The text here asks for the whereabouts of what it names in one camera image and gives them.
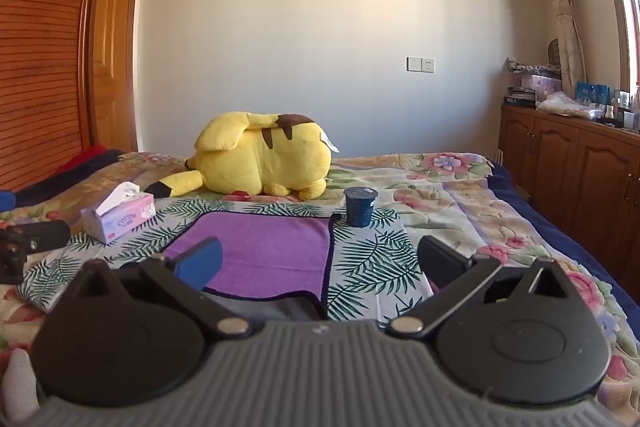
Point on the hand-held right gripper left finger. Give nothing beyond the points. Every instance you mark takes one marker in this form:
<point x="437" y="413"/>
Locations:
<point x="201" y="263"/>

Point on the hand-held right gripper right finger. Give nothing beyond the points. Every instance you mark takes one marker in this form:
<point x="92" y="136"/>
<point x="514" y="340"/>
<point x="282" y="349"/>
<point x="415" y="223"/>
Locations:
<point x="439" y="263"/>

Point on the purple towel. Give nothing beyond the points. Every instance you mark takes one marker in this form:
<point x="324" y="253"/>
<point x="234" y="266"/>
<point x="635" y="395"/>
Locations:
<point x="270" y="252"/>

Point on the leaf print cloth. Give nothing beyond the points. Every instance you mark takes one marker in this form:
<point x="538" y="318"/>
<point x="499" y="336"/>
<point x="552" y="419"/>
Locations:
<point x="372" y="267"/>

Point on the dark cloth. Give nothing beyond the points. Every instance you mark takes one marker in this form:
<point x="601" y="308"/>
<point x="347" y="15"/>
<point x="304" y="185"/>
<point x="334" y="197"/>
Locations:
<point x="65" y="184"/>

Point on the floral bedspread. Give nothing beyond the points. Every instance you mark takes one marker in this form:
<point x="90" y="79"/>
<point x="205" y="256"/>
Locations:
<point x="450" y="192"/>

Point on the grey towel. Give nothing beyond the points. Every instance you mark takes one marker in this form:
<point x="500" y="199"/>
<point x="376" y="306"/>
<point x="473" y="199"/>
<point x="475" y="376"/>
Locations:
<point x="272" y="309"/>

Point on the pink tissue box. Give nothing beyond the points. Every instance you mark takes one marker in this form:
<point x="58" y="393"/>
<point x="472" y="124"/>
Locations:
<point x="125" y="221"/>

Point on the dark blue cup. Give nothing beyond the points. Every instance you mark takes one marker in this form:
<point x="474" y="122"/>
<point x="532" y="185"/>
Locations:
<point x="360" y="209"/>

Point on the red cloth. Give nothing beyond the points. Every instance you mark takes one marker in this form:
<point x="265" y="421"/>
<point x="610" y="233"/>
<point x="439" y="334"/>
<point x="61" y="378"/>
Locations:
<point x="82" y="157"/>

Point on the navy blue bed sheet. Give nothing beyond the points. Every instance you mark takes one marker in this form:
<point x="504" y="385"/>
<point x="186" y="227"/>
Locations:
<point x="550" y="229"/>

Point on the yellow plush toy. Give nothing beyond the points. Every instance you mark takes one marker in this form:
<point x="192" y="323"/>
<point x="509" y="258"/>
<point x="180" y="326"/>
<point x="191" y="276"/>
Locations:
<point x="260" y="157"/>

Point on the white cloth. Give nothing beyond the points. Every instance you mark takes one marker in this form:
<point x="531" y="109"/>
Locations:
<point x="17" y="387"/>

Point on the wooden cabinet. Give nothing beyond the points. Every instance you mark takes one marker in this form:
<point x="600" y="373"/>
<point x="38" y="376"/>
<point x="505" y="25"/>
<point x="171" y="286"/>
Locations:
<point x="575" y="167"/>

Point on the stack of books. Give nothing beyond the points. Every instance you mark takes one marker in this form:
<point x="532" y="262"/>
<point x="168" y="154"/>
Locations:
<point x="520" y="98"/>

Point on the wooden slatted wardrobe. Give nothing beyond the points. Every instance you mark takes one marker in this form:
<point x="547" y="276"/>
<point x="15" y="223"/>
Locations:
<point x="40" y="57"/>

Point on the white plastic bag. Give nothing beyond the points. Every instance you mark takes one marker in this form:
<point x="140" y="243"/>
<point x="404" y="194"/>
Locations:
<point x="562" y="104"/>

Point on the wooden door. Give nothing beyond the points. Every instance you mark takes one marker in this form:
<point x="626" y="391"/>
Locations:
<point x="113" y="57"/>

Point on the pale pink box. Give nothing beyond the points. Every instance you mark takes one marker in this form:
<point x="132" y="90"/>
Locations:
<point x="542" y="84"/>

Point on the patterned cloth bundle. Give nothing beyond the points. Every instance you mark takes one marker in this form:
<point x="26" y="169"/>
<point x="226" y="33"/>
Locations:
<point x="532" y="67"/>

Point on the blue box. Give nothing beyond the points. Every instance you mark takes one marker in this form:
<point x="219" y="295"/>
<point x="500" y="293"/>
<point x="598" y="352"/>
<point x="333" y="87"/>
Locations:
<point x="592" y="94"/>

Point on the row of small bottles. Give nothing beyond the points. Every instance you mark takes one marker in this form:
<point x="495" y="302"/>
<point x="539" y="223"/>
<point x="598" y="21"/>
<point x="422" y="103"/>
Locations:
<point x="617" y="112"/>

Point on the cream patterned curtain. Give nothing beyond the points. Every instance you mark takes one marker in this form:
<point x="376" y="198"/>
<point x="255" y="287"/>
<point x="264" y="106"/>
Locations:
<point x="562" y="7"/>

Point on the white wall socket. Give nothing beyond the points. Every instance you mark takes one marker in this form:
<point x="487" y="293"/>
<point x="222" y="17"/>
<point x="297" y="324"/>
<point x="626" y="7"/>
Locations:
<point x="420" y="65"/>

